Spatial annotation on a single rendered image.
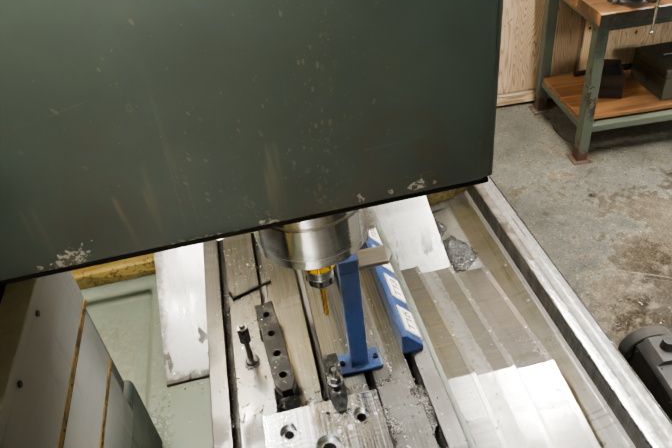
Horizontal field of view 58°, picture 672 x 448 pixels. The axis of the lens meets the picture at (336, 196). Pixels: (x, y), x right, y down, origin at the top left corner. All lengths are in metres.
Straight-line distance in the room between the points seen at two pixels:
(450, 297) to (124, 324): 1.05
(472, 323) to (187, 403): 0.81
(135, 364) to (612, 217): 2.32
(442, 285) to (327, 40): 1.34
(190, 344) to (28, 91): 1.36
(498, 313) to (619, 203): 1.74
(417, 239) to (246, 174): 1.36
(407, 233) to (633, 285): 1.31
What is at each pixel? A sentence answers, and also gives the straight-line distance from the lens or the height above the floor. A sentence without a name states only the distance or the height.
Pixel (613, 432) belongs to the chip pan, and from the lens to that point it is 1.66.
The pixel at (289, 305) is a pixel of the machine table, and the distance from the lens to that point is 1.57.
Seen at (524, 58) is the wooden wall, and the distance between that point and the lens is 4.04.
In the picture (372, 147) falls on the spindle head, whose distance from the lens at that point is 0.64.
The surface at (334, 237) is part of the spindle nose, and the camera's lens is 0.76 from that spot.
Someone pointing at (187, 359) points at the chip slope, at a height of 0.65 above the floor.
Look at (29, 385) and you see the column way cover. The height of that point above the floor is 1.36.
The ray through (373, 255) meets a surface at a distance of 1.20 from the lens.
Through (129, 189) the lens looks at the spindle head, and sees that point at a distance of 0.63.
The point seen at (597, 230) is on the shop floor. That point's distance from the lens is 3.21.
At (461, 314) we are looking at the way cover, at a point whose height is 0.73.
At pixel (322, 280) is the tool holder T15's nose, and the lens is 0.89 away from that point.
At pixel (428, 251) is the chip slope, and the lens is 1.93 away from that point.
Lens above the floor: 2.03
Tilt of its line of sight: 37 degrees down
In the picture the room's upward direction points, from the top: 7 degrees counter-clockwise
